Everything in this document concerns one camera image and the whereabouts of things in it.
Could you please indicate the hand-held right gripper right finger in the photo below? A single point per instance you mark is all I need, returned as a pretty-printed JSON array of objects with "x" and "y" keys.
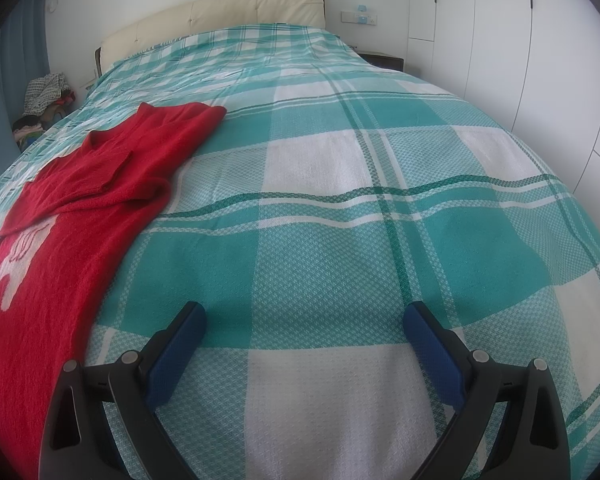
[{"x": 435, "y": 360}]

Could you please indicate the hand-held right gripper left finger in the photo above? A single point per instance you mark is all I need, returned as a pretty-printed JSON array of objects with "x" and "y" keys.
[{"x": 172, "y": 360}]

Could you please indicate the red knit sweater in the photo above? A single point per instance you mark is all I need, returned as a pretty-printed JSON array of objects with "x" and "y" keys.
[{"x": 80, "y": 260}]

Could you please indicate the pile of clothes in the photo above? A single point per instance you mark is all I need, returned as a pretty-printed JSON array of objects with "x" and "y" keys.
[{"x": 45, "y": 105}]

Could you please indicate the teal plaid bedspread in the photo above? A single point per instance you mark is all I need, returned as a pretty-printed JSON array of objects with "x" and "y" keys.
[{"x": 330, "y": 260}]

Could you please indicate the dark nightstand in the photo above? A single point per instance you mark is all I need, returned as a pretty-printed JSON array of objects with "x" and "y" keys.
[{"x": 385, "y": 60}]

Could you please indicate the blue curtain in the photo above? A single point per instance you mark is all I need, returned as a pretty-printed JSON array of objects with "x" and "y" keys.
[{"x": 15, "y": 85}]

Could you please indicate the white wardrobe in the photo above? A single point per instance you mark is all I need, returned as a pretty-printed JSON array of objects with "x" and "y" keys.
[{"x": 480, "y": 35}]

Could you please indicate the cream padded headboard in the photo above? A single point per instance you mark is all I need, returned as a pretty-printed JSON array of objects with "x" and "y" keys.
[{"x": 205, "y": 12}]

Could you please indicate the white wall outlet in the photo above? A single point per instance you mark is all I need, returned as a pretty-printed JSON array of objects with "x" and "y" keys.
[{"x": 360, "y": 15}]

